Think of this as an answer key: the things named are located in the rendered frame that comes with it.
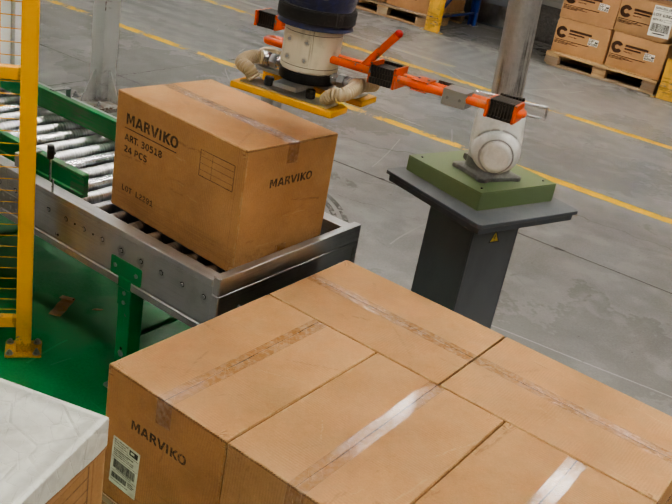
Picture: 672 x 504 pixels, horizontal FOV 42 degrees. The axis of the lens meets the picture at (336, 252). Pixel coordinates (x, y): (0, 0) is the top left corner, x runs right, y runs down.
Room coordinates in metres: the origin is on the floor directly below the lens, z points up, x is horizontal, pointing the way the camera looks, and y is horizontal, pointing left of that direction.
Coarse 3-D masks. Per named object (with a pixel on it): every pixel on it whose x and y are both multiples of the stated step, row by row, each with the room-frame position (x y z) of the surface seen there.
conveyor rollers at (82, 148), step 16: (0, 96) 3.65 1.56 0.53; (16, 96) 3.63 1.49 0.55; (0, 112) 3.45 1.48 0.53; (16, 112) 3.43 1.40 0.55; (48, 112) 3.54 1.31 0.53; (16, 128) 3.31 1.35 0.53; (48, 128) 3.34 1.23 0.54; (64, 128) 3.40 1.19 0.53; (80, 128) 3.38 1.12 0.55; (64, 144) 3.19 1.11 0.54; (80, 144) 3.25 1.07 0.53; (96, 144) 3.23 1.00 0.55; (112, 144) 3.28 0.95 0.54; (64, 160) 3.08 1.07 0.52; (80, 160) 3.05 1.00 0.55; (96, 160) 3.10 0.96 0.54; (112, 160) 3.16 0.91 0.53; (96, 176) 2.98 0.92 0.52; (112, 176) 2.95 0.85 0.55; (96, 192) 2.78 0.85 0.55; (112, 208) 2.71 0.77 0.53; (144, 224) 2.61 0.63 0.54; (160, 240) 2.54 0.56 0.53; (192, 256) 2.44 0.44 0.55
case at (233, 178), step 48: (144, 96) 2.68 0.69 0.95; (192, 96) 2.78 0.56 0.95; (240, 96) 2.89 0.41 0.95; (144, 144) 2.63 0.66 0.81; (192, 144) 2.50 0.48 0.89; (240, 144) 2.40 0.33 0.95; (288, 144) 2.50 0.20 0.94; (144, 192) 2.61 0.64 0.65; (192, 192) 2.48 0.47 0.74; (240, 192) 2.37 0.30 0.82; (288, 192) 2.52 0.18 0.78; (192, 240) 2.47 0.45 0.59; (240, 240) 2.37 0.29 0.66; (288, 240) 2.55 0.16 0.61
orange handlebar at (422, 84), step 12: (264, 36) 2.60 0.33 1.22; (276, 36) 2.62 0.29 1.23; (336, 60) 2.48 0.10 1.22; (348, 60) 2.48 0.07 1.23; (360, 60) 2.50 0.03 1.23; (408, 84) 2.39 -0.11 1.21; (420, 84) 2.37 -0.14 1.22; (432, 84) 2.40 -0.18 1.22; (468, 96) 2.32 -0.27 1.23; (480, 96) 2.35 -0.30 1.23
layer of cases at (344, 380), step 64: (256, 320) 2.13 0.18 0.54; (320, 320) 2.20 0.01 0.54; (384, 320) 2.27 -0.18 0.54; (448, 320) 2.34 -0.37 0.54; (128, 384) 1.75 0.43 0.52; (192, 384) 1.77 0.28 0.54; (256, 384) 1.82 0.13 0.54; (320, 384) 1.88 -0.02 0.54; (384, 384) 1.93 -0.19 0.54; (448, 384) 1.99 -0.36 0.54; (512, 384) 2.05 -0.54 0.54; (576, 384) 2.11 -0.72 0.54; (128, 448) 1.74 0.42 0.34; (192, 448) 1.63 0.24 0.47; (256, 448) 1.58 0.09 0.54; (320, 448) 1.62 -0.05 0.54; (384, 448) 1.66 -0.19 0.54; (448, 448) 1.71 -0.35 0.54; (512, 448) 1.76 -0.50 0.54; (576, 448) 1.81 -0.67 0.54; (640, 448) 1.86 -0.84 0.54
